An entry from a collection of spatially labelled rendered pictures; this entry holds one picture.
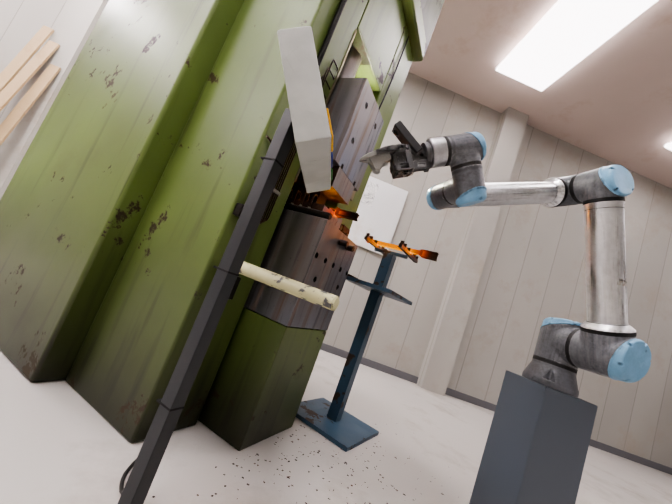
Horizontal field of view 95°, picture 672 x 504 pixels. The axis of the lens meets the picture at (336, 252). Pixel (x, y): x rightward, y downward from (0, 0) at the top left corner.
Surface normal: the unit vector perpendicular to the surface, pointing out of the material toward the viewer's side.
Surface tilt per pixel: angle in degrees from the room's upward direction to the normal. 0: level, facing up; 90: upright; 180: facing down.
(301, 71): 90
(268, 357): 90
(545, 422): 90
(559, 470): 90
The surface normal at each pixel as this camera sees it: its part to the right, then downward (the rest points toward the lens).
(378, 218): 0.12, -0.10
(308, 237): -0.38, -0.27
